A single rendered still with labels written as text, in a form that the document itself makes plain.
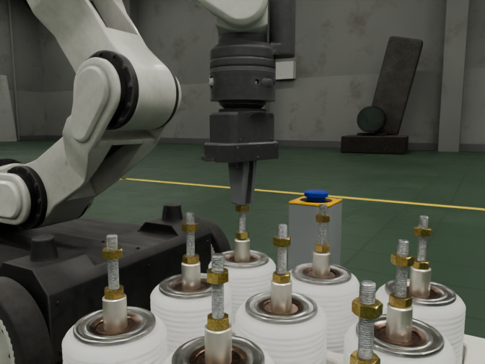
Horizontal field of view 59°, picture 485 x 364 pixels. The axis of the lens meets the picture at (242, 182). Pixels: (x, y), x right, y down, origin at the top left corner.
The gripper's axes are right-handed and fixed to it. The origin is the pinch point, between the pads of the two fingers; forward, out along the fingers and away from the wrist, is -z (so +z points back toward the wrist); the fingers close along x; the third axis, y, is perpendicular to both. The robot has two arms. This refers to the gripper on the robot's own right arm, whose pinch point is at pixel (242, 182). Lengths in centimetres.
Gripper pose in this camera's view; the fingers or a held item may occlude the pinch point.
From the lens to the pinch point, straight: 59.8
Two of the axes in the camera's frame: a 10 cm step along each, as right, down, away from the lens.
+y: -7.4, -0.9, 6.7
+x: 6.7, -1.0, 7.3
